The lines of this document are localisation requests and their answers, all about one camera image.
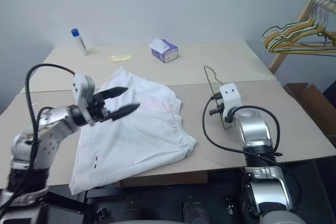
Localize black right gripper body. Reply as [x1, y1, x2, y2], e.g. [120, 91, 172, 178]
[215, 91, 229, 124]

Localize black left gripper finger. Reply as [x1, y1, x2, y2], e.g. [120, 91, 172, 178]
[109, 103, 140, 122]
[99, 86, 129, 102]

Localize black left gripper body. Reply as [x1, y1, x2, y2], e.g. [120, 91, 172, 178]
[87, 93, 113, 124]

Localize thin metal wire hanger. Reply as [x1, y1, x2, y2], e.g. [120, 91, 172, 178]
[203, 65, 248, 131]

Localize white shorts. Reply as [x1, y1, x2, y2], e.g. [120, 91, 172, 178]
[68, 67, 197, 196]

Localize pale yellow plastic packet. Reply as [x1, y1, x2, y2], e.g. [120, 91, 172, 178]
[108, 54, 133, 63]

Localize white tube with blue cap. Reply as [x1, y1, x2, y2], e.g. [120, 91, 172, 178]
[70, 28, 89, 57]

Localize purple tissue box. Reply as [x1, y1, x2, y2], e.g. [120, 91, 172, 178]
[148, 38, 179, 65]

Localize brown cardboard box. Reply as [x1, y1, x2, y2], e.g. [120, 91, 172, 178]
[282, 82, 336, 149]

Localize wooden clothes rack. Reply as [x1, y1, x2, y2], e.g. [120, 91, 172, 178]
[268, 0, 336, 75]

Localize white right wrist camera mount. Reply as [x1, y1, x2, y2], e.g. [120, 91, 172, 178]
[219, 83, 242, 118]

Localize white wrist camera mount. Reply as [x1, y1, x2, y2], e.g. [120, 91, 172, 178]
[71, 74, 96, 126]
[219, 83, 242, 118]

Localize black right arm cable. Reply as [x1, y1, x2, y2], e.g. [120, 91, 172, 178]
[202, 97, 284, 157]

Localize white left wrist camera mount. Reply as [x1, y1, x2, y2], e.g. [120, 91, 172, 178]
[71, 74, 96, 126]

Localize bunch of coloured wire hangers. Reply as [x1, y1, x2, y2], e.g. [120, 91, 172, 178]
[261, 0, 336, 57]

